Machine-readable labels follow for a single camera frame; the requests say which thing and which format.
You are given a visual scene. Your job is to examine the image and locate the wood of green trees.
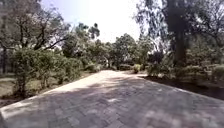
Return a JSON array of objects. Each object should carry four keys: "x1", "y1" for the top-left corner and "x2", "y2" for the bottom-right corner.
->
[{"x1": 62, "y1": 32, "x2": 155, "y2": 72}]

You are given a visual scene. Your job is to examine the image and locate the brick paved path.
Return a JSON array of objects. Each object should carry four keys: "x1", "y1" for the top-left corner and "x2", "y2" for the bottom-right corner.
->
[{"x1": 0, "y1": 69, "x2": 224, "y2": 128}]

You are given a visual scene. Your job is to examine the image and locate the row of green bushes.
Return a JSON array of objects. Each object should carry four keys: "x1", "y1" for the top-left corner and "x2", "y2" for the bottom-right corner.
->
[{"x1": 9, "y1": 49, "x2": 102, "y2": 97}]

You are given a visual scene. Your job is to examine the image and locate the tall dark tree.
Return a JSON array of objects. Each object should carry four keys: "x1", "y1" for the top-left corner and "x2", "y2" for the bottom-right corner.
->
[{"x1": 134, "y1": 0, "x2": 224, "y2": 69}]

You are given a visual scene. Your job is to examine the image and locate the low green bushes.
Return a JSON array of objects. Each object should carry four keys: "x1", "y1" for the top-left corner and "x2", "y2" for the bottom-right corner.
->
[{"x1": 132, "y1": 59, "x2": 224, "y2": 84}]

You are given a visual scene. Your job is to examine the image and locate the shaded dirt ground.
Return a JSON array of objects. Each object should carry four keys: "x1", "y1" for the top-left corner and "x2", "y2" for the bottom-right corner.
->
[{"x1": 139, "y1": 74, "x2": 224, "y2": 101}]

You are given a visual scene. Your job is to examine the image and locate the grass and dirt ground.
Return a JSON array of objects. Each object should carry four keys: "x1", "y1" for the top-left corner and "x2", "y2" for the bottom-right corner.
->
[{"x1": 0, "y1": 71, "x2": 95, "y2": 108}]

